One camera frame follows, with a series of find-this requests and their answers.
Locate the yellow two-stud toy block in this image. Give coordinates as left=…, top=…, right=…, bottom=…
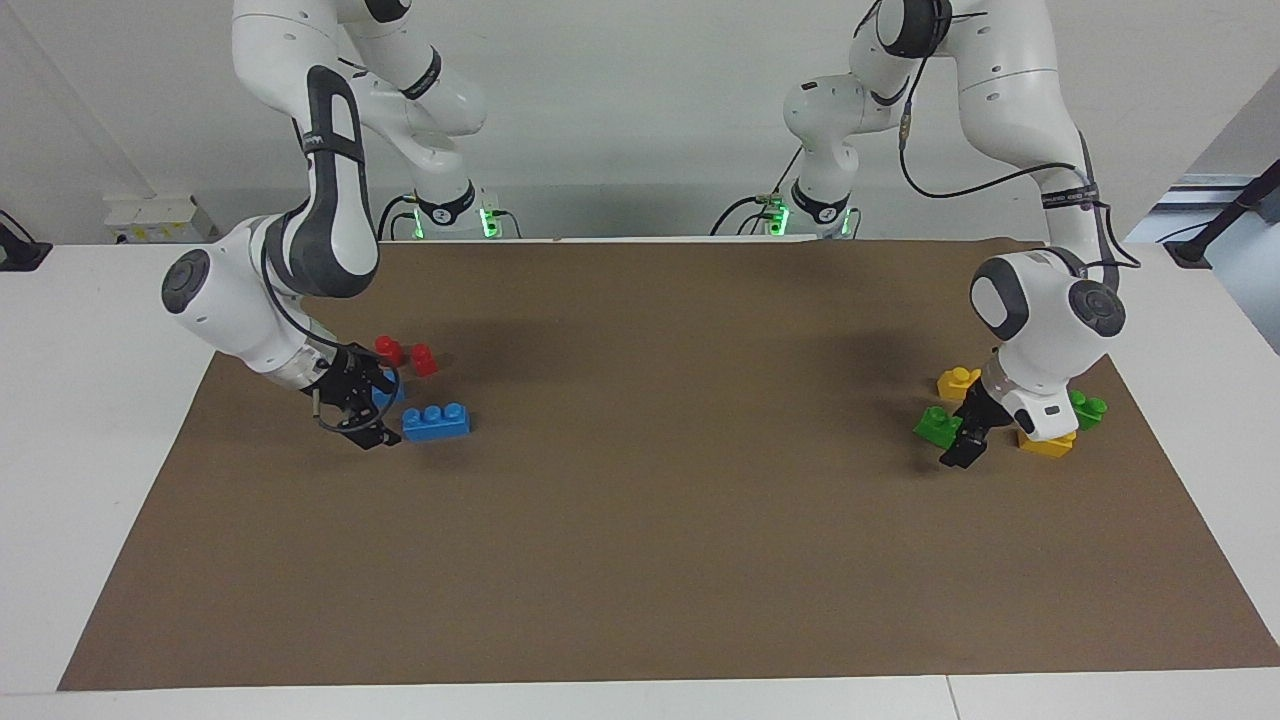
left=936, top=366, right=987, bottom=403
left=1017, top=428, right=1078, bottom=460

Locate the brown table mat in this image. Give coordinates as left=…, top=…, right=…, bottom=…
left=57, top=237, right=1280, bottom=693

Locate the black stand with pole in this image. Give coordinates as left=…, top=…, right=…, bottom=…
left=1164, top=160, right=1280, bottom=267

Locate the black table clamp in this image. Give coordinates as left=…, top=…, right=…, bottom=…
left=0, top=210, right=53, bottom=272

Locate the black right base cable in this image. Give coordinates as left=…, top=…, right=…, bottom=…
left=376, top=194, right=421, bottom=242

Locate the black base cable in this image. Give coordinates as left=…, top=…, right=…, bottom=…
left=376, top=194, right=421, bottom=242
left=710, top=148, right=805, bottom=237

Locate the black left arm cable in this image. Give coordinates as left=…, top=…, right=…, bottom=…
left=897, top=50, right=1143, bottom=273

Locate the white wall power strip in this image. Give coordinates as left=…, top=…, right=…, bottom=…
left=104, top=195, right=218, bottom=245

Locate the black left base cable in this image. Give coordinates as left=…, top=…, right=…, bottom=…
left=710, top=148, right=805, bottom=237

